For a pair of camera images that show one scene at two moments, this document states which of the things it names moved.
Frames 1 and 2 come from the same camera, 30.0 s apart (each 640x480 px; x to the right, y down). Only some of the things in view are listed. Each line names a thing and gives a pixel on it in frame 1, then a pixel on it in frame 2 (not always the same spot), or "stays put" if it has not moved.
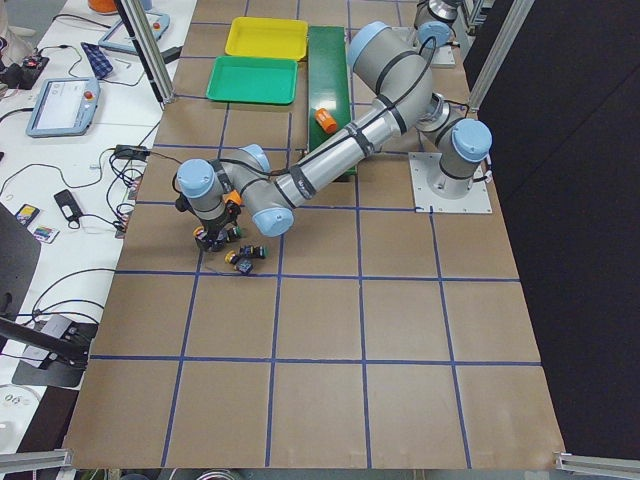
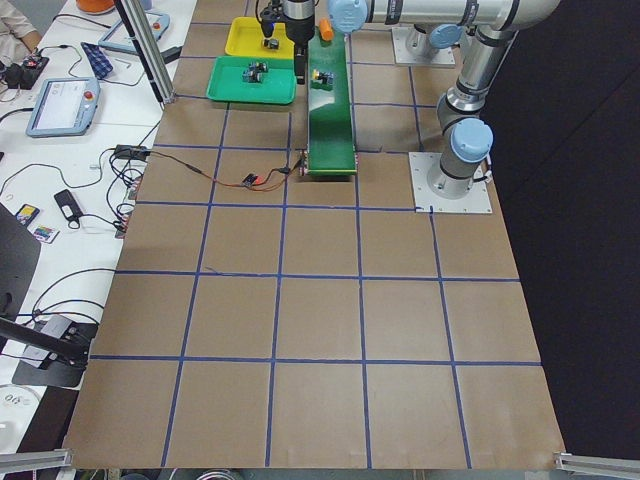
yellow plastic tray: (252, 36) stays put
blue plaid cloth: (99, 63) stays put
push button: (254, 251) → (252, 76)
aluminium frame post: (146, 45) stays put
